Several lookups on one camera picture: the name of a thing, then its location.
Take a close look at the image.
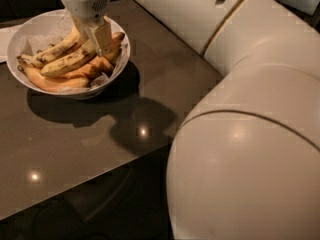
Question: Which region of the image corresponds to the orange banana lower left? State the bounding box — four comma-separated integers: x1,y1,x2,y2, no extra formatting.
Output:
19,61,89,93

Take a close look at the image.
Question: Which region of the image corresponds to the large front yellow banana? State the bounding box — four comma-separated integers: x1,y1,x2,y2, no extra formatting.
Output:
40,40,96,77

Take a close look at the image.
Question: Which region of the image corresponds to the orange banana right upper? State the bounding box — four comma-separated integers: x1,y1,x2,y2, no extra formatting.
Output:
110,31,125,50

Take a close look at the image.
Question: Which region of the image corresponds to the orange banana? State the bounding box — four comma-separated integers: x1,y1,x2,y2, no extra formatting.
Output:
62,47,121,79
19,61,89,93
110,31,125,50

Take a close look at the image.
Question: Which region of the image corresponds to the orange banana right lower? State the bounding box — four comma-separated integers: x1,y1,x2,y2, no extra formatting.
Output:
62,47,121,79

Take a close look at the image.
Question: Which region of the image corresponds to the upper yellow spotted banana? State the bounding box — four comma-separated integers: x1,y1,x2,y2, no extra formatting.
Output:
17,27,81,68

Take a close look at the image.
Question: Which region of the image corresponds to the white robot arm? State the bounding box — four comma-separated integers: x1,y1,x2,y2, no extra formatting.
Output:
135,0,320,240

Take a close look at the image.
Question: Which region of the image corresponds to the white ceramic bowl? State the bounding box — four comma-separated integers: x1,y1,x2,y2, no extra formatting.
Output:
7,10,130,100

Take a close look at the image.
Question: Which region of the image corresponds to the white paper on table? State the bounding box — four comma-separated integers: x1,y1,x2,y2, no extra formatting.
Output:
0,25,20,63

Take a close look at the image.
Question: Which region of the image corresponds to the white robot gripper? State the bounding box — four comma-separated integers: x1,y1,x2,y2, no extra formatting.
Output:
61,0,112,56

